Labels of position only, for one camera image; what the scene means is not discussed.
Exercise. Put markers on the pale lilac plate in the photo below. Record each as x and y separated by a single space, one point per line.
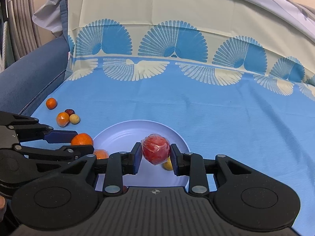
118 137

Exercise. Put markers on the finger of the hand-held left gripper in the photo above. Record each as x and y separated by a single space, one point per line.
71 150
61 137

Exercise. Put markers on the blue fan-print tablecloth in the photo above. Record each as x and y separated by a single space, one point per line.
184 98

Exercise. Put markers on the yellow longan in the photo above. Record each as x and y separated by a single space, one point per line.
74 119
168 165

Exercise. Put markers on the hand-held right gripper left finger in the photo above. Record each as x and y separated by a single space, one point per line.
136 158

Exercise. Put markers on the plastic-wrapped orange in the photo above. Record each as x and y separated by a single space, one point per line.
62 119
101 154

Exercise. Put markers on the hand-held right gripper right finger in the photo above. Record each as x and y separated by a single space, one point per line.
175 162

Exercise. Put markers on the grey pleated curtain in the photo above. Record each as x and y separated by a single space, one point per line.
24 17

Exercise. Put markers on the dark red jujube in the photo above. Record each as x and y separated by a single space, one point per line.
69 111

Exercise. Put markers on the person's left hand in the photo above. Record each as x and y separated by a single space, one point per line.
2 204

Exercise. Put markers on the tangerine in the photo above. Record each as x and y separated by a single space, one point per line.
82 139
51 103

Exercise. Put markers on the blue upholstered sofa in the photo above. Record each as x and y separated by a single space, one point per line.
27 78

